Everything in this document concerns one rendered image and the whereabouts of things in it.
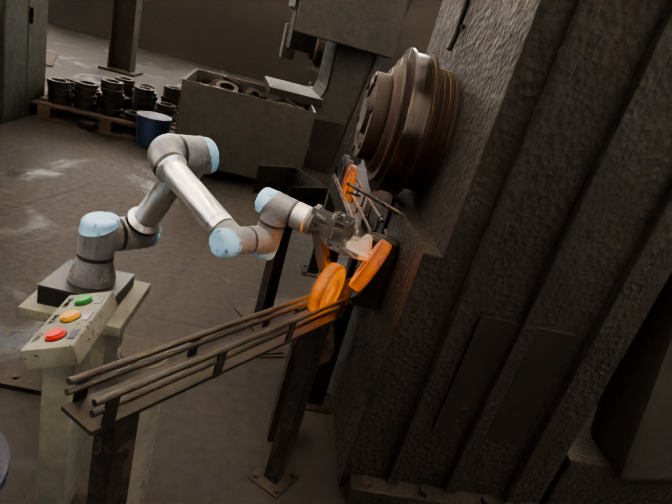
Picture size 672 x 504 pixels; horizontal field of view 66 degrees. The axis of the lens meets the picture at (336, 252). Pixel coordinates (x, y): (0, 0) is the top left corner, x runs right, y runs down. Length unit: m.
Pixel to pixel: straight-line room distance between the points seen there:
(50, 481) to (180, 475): 0.39
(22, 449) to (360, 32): 3.55
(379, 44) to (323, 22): 0.47
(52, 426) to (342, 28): 3.54
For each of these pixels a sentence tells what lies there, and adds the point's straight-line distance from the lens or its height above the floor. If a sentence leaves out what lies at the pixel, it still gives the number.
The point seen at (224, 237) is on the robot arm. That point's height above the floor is 0.80.
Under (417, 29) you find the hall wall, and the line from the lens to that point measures 11.94.
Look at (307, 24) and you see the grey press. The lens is 4.27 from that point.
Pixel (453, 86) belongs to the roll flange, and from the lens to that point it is 1.66.
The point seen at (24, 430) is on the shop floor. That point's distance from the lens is 1.92.
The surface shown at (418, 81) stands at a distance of 1.59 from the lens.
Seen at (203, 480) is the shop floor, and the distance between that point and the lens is 1.78.
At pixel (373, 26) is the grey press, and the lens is 4.37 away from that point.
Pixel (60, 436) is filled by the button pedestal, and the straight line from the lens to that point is 1.47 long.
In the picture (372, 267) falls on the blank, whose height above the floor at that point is 0.82.
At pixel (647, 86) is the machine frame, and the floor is 1.40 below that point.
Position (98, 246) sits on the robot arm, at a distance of 1.85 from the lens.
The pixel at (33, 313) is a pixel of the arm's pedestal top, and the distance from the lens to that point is 1.91.
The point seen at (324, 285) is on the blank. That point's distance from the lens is 1.32.
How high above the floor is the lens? 1.33
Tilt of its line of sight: 22 degrees down
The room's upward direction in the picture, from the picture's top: 16 degrees clockwise
